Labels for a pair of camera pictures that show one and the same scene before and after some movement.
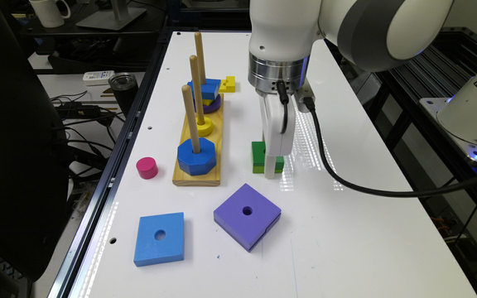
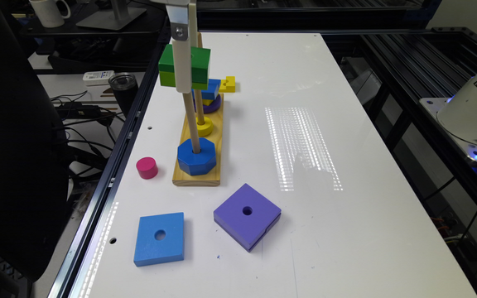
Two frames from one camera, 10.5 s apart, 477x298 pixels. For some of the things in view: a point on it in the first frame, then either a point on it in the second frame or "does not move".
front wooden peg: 190,117 does not move
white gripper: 277,144 → 183,17
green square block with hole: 258,156 → 199,67
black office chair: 21,189 does not move
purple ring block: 214,106 does not move
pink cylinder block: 146,167 does not move
